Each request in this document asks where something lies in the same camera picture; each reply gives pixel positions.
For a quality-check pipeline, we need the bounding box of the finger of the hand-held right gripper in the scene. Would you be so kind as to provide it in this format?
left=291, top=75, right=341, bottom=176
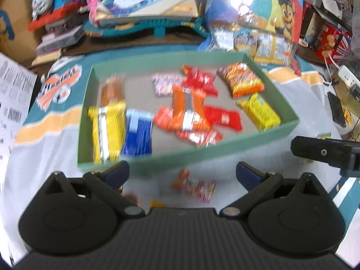
left=290, top=136, right=360, bottom=177

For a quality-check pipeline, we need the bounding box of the cardboard box with blue print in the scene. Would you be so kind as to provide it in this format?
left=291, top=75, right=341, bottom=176
left=0, top=0, right=38, bottom=64

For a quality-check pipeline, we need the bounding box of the printed instruction paper sheet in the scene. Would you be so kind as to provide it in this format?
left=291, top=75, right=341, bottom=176
left=0, top=52, right=38, bottom=158

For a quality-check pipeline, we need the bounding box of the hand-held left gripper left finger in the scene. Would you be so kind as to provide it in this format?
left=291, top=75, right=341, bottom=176
left=41, top=160, right=145, bottom=218

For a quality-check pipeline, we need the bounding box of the black phone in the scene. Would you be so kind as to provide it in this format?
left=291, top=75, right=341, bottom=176
left=327, top=91, right=347, bottom=129

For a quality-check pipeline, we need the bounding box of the red snack packet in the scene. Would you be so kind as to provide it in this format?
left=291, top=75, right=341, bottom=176
left=202, top=105, right=243, bottom=132
left=181, top=65, right=219, bottom=97

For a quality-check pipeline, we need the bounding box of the stack of grey boxes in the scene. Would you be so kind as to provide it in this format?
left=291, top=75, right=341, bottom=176
left=35, top=20, right=85, bottom=61

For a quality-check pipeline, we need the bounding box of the white power strip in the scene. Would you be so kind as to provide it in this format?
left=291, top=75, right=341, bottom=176
left=337, top=65, right=360, bottom=88

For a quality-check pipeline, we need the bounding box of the red printed box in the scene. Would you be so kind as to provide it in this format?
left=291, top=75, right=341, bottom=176
left=313, top=23, right=353, bottom=63

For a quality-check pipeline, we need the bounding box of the yellow packet with silver seam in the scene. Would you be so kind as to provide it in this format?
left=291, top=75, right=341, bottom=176
left=88, top=100, right=128, bottom=164

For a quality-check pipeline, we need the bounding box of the orange and yellow snack packet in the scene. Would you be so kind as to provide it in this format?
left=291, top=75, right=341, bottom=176
left=216, top=62, right=265, bottom=98

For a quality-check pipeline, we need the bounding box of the small red patterned packet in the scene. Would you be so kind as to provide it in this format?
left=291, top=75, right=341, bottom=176
left=172, top=169, right=195, bottom=193

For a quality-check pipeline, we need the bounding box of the yellow packet with red print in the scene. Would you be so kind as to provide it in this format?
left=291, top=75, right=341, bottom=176
left=237, top=93, right=282, bottom=132

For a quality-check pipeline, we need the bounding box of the long orange-red snack packet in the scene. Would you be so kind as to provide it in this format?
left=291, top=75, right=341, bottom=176
left=153, top=105, right=212, bottom=132

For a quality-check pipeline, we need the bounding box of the small cartoon cat packet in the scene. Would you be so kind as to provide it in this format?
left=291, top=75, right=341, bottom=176
left=193, top=178, right=216, bottom=203

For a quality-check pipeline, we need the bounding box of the blue snack packet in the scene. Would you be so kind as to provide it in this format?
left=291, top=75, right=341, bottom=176
left=121, top=109, right=155, bottom=157

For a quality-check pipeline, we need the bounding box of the white cable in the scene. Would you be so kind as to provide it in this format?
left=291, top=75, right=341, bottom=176
left=323, top=52, right=341, bottom=86

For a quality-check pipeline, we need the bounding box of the blue toy train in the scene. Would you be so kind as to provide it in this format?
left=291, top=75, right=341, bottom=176
left=27, top=0, right=91, bottom=32

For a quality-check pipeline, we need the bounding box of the mint green cardboard box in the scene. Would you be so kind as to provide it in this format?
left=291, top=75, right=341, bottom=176
left=76, top=51, right=301, bottom=175

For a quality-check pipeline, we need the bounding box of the cartoon dog foil bag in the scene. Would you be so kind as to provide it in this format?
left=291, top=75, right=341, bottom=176
left=198, top=0, right=305, bottom=66

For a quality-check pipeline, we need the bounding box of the pink patterned snack packet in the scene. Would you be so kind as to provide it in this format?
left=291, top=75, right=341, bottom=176
left=152, top=73, right=187, bottom=98

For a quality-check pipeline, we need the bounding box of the long clear brown snack packet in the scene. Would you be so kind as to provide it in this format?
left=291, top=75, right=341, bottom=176
left=100, top=76, right=126, bottom=106

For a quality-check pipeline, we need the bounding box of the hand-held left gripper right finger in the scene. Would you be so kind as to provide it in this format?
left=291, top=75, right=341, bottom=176
left=219, top=162, right=328, bottom=218

